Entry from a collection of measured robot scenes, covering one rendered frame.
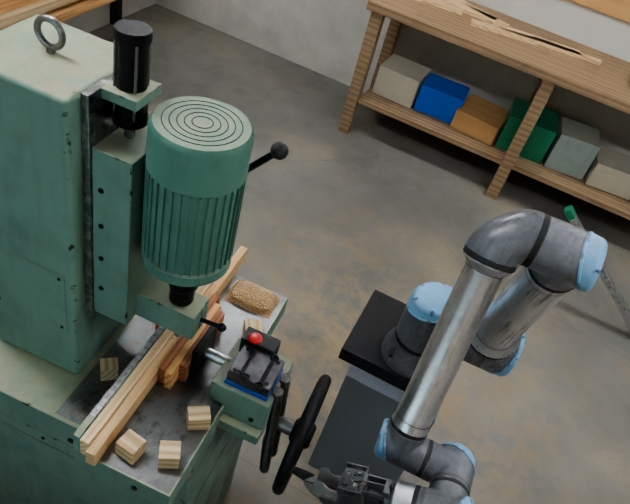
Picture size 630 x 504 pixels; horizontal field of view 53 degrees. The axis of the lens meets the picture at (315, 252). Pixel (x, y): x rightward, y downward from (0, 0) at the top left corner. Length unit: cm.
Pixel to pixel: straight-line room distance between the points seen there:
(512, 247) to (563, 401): 183
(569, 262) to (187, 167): 76
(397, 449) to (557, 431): 152
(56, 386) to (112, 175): 59
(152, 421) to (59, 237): 42
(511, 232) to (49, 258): 91
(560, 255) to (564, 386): 186
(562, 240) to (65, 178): 93
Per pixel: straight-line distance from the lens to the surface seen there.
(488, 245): 132
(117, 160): 112
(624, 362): 347
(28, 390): 156
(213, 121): 109
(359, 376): 199
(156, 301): 135
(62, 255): 129
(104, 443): 132
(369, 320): 208
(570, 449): 294
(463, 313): 137
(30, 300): 146
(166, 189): 108
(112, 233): 124
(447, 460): 154
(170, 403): 141
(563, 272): 135
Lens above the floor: 208
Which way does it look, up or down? 41 degrees down
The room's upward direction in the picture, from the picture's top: 17 degrees clockwise
